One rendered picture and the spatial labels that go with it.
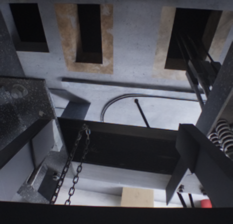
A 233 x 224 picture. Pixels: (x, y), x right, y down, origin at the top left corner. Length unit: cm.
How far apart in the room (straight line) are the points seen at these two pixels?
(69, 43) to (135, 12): 45
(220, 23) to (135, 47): 47
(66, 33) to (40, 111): 69
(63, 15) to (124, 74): 52
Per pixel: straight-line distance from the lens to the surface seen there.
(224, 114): 51
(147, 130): 88
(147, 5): 102
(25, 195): 47
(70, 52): 120
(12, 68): 74
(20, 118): 63
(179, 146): 17
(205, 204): 276
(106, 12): 105
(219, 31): 113
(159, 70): 115
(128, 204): 244
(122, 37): 107
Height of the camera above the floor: 101
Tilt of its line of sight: 49 degrees down
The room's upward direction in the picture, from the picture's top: 167 degrees counter-clockwise
